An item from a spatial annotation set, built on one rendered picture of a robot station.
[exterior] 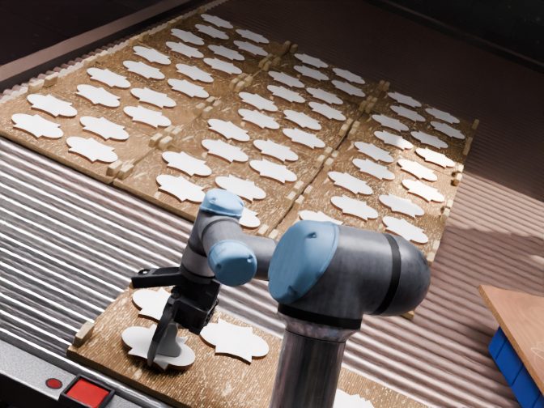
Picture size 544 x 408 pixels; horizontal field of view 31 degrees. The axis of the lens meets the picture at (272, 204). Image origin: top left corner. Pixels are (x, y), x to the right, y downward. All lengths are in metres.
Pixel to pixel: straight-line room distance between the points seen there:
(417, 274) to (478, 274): 1.51
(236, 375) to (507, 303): 0.78
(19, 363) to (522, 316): 1.20
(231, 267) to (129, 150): 1.13
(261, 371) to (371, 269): 0.75
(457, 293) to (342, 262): 1.44
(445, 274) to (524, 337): 0.47
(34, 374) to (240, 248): 0.46
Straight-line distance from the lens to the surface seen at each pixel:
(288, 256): 1.32
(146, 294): 2.12
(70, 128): 2.78
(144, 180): 2.61
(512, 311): 2.46
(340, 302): 1.31
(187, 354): 1.94
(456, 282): 2.77
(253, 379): 2.00
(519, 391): 2.36
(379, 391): 2.13
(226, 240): 1.68
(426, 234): 2.92
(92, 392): 1.84
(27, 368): 1.88
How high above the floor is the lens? 2.05
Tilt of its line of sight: 24 degrees down
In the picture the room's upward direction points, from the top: 20 degrees clockwise
